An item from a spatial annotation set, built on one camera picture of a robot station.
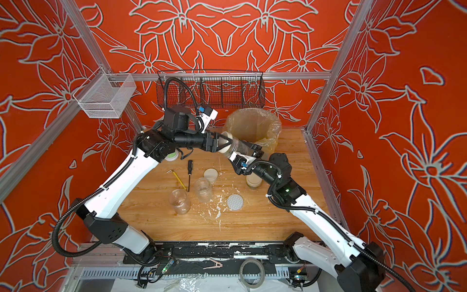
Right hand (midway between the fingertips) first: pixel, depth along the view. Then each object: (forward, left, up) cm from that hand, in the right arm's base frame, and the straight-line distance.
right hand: (238, 143), depth 66 cm
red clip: (-34, +8, -34) cm, 49 cm away
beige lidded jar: (0, -8, -29) cm, 30 cm away
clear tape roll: (-33, -8, -33) cm, 47 cm away
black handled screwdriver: (+11, +26, -32) cm, 43 cm away
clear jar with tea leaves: (-3, +17, -33) cm, 37 cm away
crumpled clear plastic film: (-40, +18, -35) cm, 56 cm away
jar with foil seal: (-8, +28, -34) cm, 45 cm away
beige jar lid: (+8, +15, -34) cm, 38 cm away
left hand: (0, +4, +4) cm, 6 cm away
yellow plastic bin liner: (+26, -10, -16) cm, 32 cm away
